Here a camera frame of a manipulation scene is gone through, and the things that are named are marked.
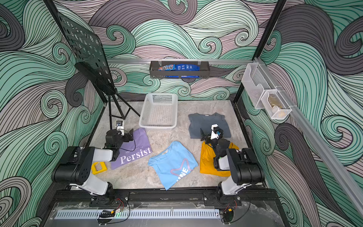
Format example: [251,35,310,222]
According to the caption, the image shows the grey t-shirt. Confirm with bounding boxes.
[188,113,232,139]

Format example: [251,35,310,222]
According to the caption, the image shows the purple Persist t-shirt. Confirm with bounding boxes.
[110,128,153,170]

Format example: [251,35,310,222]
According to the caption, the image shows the yellow t-shirt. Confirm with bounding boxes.
[199,142,231,177]

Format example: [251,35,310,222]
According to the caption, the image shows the light blue t-shirt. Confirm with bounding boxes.
[148,141,198,190]

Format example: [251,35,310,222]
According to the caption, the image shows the white perforated plastic basket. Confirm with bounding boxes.
[139,93,178,130]

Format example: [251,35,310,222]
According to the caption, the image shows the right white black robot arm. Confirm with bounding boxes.
[200,124,265,195]

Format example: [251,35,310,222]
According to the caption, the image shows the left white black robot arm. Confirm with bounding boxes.
[51,129,134,196]

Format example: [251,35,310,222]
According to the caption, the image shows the yellow plastic triangle tool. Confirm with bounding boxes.
[91,162,108,175]

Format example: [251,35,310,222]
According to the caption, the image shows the blue candy packet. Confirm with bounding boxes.
[158,64,200,72]

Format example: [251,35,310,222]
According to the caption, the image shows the black perforated music stand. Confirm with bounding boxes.
[57,12,140,123]

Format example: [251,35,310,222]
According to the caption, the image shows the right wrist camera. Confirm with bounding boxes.
[211,124,224,133]

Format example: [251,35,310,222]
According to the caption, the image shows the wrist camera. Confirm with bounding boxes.
[116,120,124,136]
[211,124,224,133]

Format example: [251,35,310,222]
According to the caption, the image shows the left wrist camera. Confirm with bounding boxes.
[116,120,124,136]

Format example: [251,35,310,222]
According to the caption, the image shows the black wall tray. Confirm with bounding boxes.
[149,61,210,79]

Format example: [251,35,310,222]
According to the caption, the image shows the clear plastic wall bin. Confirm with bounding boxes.
[242,62,277,109]

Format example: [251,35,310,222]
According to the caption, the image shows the white slotted cable duct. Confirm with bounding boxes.
[54,209,220,219]

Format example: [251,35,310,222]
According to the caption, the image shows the small clear wall bin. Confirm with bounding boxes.
[260,89,292,120]

